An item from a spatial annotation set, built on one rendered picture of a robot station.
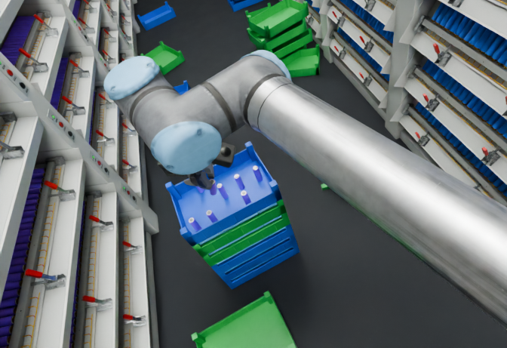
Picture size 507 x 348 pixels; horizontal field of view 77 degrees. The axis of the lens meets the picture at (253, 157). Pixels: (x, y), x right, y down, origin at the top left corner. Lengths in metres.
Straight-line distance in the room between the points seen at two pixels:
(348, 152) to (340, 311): 0.94
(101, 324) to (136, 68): 0.76
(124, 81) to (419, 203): 0.43
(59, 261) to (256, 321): 0.68
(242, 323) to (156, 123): 0.95
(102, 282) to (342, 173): 0.91
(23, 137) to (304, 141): 0.82
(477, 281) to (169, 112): 0.39
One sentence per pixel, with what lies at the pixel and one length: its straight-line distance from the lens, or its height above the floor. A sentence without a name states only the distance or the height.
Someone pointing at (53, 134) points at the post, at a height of 0.68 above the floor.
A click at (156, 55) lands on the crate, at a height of 0.00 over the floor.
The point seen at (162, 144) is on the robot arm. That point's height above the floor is 0.94.
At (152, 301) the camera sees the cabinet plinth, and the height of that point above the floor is 0.03.
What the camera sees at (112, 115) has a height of 0.36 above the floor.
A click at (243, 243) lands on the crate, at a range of 1.08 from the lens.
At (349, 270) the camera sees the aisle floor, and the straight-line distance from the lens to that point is 1.29.
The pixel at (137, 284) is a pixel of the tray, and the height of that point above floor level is 0.16.
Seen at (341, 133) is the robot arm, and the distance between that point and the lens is 0.37.
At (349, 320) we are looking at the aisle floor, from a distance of 1.25.
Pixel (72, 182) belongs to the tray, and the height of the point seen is 0.56.
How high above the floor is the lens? 1.22
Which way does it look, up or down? 49 degrees down
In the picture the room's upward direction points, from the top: 21 degrees counter-clockwise
